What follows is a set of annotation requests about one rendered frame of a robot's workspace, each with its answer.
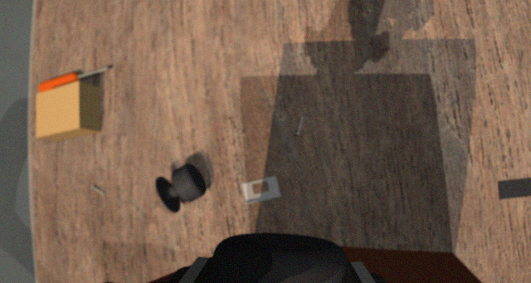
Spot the tan cardboard box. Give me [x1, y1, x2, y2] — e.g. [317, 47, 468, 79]
[37, 81, 101, 141]

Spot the orange-handled screwdriver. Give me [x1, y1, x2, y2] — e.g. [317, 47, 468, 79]
[39, 67, 109, 92]

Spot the reddish-brown door slab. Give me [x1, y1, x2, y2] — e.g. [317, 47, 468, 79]
[341, 246, 482, 283]

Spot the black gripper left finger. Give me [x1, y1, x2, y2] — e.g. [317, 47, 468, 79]
[161, 257, 213, 283]

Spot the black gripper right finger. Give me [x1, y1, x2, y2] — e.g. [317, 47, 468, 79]
[347, 262, 386, 283]

